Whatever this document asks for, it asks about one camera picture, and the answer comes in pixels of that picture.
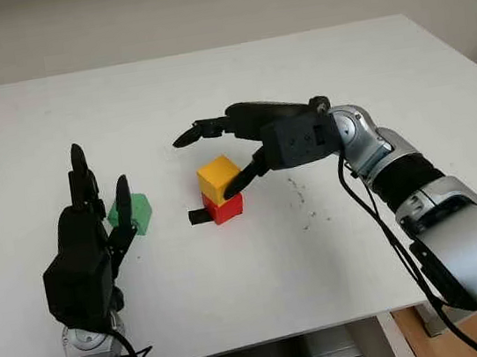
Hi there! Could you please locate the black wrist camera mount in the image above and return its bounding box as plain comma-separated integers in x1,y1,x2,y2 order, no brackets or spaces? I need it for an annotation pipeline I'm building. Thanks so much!
258,110,339,171
39,244,122,337

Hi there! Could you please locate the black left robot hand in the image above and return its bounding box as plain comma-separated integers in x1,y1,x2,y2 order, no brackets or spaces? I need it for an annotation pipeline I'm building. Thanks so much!
45,136,147,317

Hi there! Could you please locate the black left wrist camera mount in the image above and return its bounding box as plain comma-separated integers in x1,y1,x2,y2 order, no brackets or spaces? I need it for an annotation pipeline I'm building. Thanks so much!
39,244,122,337

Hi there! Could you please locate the silver right robot leg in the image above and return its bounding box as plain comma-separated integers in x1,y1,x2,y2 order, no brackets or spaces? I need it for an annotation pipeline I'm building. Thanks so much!
306,325,363,357

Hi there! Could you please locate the green cube block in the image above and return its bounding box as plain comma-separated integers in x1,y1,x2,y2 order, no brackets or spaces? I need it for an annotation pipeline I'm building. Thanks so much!
103,190,158,241

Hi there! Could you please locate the red cube block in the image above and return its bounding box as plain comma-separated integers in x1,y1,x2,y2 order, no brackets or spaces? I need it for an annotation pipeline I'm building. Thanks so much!
202,186,246,227

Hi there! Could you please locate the white table leg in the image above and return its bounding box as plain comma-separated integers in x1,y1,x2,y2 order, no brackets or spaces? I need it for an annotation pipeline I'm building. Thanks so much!
375,308,418,357

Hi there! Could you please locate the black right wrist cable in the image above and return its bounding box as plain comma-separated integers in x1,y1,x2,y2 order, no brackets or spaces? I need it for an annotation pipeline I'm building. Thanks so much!
335,140,477,357

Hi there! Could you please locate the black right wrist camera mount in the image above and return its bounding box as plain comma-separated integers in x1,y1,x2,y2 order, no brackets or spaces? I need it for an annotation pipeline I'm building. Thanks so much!
258,110,339,171

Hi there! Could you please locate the black tape strip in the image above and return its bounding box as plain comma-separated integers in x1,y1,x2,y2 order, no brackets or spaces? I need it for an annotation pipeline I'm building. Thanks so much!
187,208,215,229

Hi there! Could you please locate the grey metal table foot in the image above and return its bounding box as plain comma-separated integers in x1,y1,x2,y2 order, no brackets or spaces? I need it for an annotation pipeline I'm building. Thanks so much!
418,301,448,338

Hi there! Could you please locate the yellow cube block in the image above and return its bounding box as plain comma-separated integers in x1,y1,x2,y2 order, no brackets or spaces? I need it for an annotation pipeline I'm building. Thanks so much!
194,153,246,205

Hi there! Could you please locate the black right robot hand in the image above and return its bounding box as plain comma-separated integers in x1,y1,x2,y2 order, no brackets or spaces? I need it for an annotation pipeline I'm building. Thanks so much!
168,92,325,208

